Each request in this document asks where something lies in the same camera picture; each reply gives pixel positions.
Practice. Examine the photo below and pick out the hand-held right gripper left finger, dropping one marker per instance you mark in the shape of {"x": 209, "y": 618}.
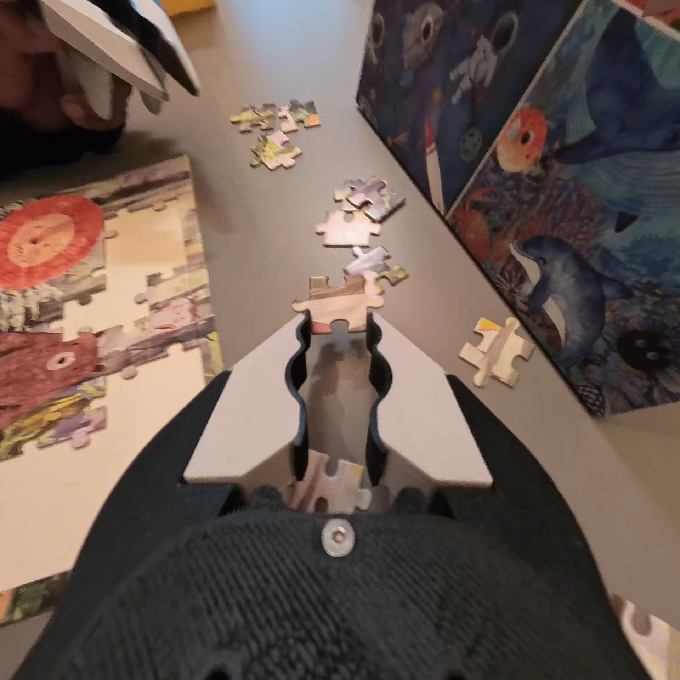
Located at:
{"x": 244, "y": 425}

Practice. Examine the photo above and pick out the person's left hand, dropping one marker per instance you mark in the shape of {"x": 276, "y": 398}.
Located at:
{"x": 32, "y": 69}

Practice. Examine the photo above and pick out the grey white puzzle piece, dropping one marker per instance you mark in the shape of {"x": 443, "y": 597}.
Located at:
{"x": 340, "y": 303}

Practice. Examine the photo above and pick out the jigsaw puzzle board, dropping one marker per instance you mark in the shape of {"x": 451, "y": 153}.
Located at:
{"x": 148, "y": 239}

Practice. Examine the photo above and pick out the green yellow puzzle piece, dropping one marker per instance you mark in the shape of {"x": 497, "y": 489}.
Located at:
{"x": 254, "y": 118}

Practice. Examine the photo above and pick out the illustrated puzzle box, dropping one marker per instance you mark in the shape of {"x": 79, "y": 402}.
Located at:
{"x": 558, "y": 186}

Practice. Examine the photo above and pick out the person's left forearm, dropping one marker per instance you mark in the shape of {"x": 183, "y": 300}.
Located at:
{"x": 32, "y": 148}

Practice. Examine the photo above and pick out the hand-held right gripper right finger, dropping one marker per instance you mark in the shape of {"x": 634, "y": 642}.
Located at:
{"x": 430, "y": 430}

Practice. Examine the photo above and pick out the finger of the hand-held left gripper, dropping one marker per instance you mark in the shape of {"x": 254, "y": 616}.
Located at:
{"x": 101, "y": 42}
{"x": 170, "y": 48}

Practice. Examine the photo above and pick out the scattered loose puzzle pieces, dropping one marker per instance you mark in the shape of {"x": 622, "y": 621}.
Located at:
{"x": 350, "y": 228}

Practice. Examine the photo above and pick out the yellow cardboard box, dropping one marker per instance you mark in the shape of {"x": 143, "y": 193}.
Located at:
{"x": 188, "y": 6}

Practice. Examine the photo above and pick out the white striped puzzle piece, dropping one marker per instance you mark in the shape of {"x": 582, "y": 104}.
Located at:
{"x": 324, "y": 483}

